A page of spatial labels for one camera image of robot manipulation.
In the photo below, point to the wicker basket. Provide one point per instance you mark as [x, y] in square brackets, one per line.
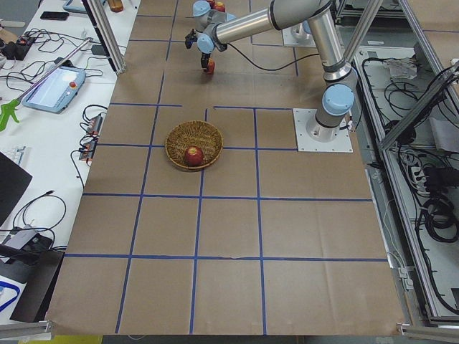
[195, 133]

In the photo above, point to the red apple top plate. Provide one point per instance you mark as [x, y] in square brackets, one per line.
[219, 6]

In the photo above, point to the red yellow apple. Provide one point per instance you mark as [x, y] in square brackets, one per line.
[210, 67]

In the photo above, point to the aluminium frame post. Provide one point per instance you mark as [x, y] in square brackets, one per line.
[101, 25]

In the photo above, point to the black laptop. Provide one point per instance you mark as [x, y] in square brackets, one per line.
[14, 182]

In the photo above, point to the teach pendant tablet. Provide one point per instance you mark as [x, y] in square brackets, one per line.
[57, 91]

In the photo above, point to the dark red apple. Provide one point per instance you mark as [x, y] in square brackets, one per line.
[194, 156]

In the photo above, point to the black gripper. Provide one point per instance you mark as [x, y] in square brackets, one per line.
[205, 57]

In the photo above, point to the black smartphone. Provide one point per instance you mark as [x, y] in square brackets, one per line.
[54, 15]

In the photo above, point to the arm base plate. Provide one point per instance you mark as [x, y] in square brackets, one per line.
[298, 35]
[314, 138]

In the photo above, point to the white plate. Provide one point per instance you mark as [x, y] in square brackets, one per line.
[198, 16]

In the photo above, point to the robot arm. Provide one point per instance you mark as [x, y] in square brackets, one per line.
[216, 29]

